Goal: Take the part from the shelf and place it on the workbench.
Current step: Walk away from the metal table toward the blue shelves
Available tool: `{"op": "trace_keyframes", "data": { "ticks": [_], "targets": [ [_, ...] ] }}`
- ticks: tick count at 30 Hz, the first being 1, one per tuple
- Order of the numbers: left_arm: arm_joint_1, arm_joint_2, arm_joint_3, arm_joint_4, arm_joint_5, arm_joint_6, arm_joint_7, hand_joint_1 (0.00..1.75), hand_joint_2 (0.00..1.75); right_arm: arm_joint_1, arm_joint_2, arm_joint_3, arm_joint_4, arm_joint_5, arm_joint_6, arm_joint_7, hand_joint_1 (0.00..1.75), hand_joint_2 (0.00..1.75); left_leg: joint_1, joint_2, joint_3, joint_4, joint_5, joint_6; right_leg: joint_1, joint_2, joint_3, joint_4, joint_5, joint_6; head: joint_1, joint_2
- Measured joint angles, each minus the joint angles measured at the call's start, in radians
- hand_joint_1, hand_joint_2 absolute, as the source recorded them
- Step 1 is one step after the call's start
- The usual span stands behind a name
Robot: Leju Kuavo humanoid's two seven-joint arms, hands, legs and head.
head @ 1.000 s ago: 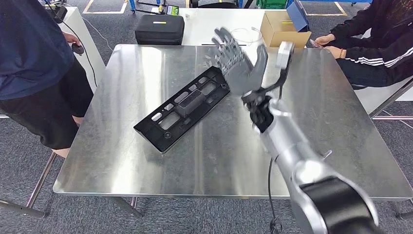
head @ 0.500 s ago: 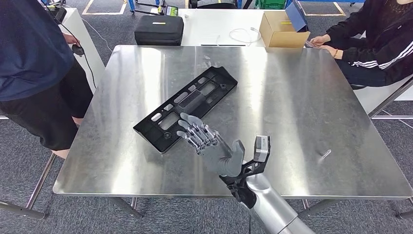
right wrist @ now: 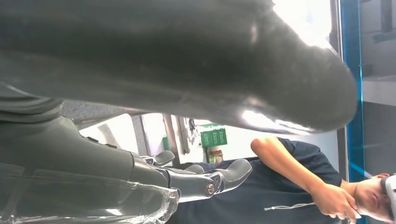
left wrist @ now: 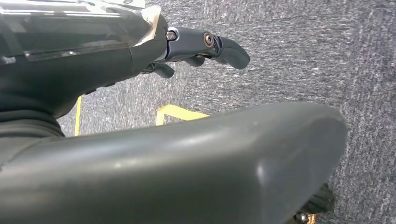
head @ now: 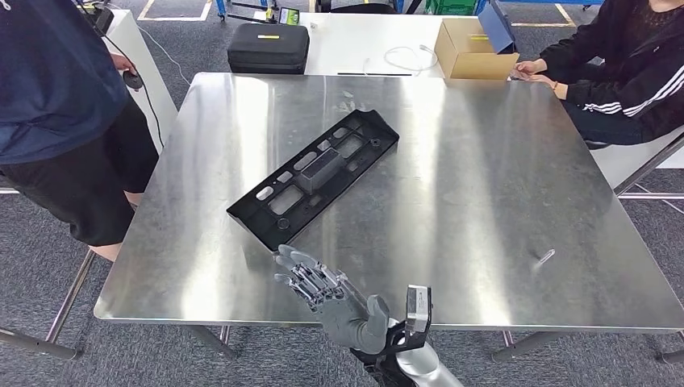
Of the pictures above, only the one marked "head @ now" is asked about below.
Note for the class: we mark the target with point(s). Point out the person's hand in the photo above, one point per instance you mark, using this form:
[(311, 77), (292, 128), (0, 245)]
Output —
[(124, 64), (545, 83), (529, 68)]

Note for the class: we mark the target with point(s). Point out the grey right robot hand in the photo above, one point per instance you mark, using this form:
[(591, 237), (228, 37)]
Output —
[(347, 320)]

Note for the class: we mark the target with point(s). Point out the black handheld remote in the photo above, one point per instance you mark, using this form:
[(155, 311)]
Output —
[(132, 80)]

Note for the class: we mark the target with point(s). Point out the black plastic panel part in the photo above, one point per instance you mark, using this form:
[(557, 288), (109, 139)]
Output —
[(256, 213)]

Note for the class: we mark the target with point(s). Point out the steel workbench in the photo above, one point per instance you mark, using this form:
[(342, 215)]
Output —
[(481, 187)]

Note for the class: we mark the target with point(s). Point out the brown cardboard box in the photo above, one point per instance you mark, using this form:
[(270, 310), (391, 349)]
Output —
[(470, 64)]

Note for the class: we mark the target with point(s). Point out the person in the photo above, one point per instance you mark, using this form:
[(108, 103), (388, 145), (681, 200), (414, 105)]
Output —
[(53, 80), (630, 64)]

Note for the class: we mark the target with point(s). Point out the green plastic crate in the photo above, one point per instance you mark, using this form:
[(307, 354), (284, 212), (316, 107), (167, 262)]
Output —
[(451, 6)]

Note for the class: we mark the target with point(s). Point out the white bench seat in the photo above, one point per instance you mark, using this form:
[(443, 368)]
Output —
[(630, 160)]

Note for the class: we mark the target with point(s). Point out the black carrying case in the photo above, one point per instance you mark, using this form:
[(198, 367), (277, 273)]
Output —
[(267, 51)]

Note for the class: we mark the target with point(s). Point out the small screen device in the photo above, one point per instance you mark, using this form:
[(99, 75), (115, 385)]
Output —
[(288, 16)]

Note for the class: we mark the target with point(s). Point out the white pedestal cabinet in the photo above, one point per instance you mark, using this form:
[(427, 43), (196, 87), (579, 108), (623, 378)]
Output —
[(155, 91)]

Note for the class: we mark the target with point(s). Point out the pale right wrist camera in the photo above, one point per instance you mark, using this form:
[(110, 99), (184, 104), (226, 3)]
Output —
[(418, 310)]

